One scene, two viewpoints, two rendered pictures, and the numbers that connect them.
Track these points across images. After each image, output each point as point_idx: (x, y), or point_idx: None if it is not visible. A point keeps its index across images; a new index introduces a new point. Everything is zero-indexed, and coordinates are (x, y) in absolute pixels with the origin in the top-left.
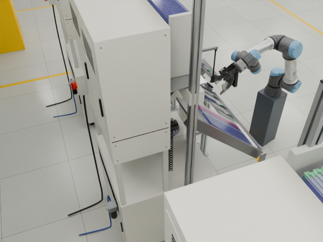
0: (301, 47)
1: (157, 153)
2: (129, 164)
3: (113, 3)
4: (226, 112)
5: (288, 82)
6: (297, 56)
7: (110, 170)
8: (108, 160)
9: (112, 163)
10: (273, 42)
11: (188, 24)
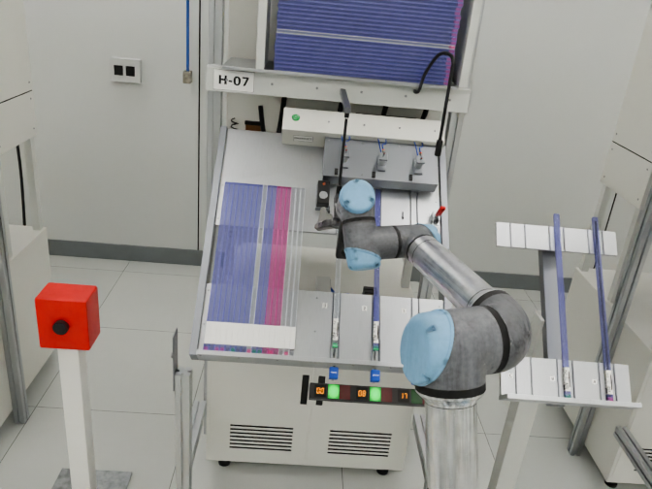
0: (424, 352)
1: (311, 286)
2: (307, 261)
3: None
4: (333, 326)
5: None
6: (407, 374)
7: (305, 247)
8: (327, 250)
9: (317, 251)
10: (472, 302)
11: None
